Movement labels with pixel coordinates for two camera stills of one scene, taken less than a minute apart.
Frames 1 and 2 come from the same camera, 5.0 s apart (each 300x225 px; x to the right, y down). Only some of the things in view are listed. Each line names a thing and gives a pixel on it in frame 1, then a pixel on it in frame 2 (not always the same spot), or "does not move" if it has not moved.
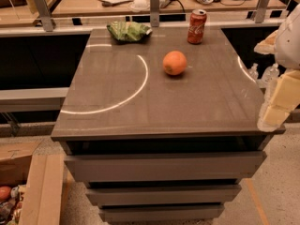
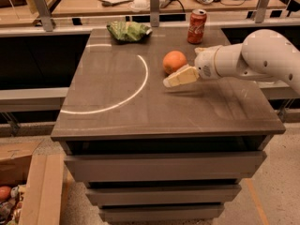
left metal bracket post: (43, 9) does not move
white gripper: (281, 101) -> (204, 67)
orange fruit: (174, 63) does not move
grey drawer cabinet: (162, 130) does not move
